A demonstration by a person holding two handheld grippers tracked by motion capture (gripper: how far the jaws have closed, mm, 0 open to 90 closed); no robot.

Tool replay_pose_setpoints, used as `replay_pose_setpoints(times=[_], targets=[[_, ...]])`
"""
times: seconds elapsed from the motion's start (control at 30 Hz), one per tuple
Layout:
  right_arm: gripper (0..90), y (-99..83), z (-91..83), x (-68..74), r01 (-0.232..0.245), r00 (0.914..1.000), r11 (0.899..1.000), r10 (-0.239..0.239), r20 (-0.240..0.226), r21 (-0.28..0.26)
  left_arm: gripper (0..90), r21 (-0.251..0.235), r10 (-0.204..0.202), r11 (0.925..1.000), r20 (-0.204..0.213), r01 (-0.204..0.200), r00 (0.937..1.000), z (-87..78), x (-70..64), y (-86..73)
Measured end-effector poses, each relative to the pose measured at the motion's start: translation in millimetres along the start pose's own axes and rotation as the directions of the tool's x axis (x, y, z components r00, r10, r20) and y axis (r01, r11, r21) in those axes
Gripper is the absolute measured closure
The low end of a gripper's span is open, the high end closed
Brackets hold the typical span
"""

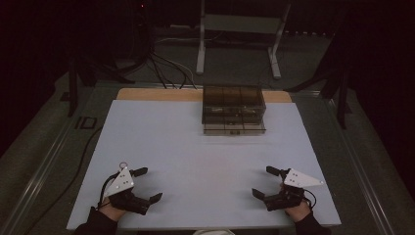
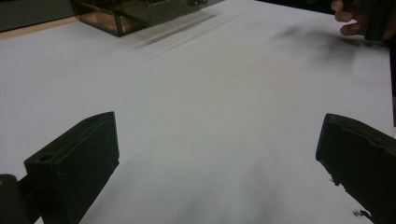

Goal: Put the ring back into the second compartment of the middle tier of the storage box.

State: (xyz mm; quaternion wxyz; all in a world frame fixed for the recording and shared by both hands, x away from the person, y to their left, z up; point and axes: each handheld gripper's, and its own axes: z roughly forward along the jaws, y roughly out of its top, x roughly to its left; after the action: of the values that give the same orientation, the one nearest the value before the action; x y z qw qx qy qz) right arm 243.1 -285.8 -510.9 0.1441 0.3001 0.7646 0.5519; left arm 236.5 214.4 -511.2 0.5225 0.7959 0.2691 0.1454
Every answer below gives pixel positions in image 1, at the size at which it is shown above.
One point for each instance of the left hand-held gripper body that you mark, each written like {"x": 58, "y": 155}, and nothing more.
{"x": 125, "y": 191}

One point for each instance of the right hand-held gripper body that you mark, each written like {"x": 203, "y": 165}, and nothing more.
{"x": 288, "y": 192}

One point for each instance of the transparent brown drawer organizer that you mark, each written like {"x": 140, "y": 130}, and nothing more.
{"x": 233, "y": 107}

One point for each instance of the person's right hand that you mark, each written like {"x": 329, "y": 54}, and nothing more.
{"x": 298, "y": 212}

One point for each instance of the person's left hand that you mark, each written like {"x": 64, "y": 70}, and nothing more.
{"x": 112, "y": 212}

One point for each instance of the white table mat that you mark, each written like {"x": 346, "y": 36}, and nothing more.
{"x": 202, "y": 169}

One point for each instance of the white rounded object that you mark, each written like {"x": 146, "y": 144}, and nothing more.
{"x": 213, "y": 232}

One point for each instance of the black tripod stand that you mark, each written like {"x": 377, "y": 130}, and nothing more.
{"x": 336, "y": 84}
{"x": 84, "y": 75}

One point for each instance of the grey metal stand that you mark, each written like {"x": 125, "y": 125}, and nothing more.
{"x": 241, "y": 24}

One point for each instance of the black square floor frame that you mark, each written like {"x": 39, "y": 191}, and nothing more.
{"x": 86, "y": 122}

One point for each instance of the metal floor rail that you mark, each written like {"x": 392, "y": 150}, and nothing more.
{"x": 355, "y": 156}
{"x": 39, "y": 173}

